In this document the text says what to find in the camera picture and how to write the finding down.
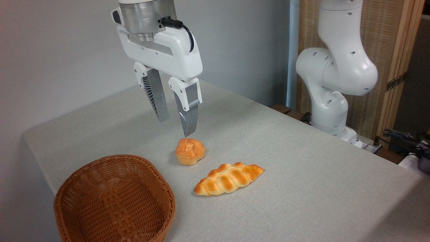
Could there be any white vertical pipe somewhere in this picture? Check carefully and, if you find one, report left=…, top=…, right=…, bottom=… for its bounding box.
left=286, top=0, right=300, bottom=110

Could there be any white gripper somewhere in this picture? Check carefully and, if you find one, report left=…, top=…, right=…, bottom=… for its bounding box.
left=112, top=9, right=203, bottom=137

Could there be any bundle of dark cables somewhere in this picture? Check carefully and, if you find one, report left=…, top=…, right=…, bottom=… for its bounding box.
left=381, top=129, right=430, bottom=159

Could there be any brown woven wicker basket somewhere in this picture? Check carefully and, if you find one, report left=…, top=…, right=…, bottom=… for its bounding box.
left=53, top=154, right=176, bottom=242

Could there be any round orange bread roll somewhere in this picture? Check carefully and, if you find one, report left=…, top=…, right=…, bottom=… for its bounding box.
left=175, top=138, right=206, bottom=166

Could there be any long braided bread loaf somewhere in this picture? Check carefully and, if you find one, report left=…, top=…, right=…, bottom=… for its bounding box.
left=194, top=162, right=265, bottom=196

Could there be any grey tablecloth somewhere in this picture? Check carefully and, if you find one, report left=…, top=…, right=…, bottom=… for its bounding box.
left=22, top=74, right=430, bottom=242

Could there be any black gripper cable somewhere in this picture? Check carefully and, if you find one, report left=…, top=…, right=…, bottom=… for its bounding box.
left=161, top=17, right=195, bottom=53

